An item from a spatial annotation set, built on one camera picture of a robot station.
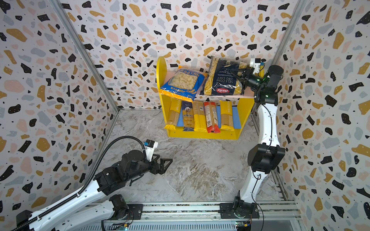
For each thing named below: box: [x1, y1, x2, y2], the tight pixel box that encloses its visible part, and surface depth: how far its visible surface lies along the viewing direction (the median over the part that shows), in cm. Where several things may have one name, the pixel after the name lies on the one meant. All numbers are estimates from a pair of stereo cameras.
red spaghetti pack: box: [203, 101, 221, 134], surface depth 94 cm
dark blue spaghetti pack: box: [182, 101, 195, 132], surface depth 96 cm
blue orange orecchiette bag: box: [158, 65, 209, 103], surface depth 74 cm
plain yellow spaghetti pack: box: [192, 101, 208, 133], surface depth 96 cm
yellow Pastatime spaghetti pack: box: [160, 94, 183, 131], surface depth 99 cm
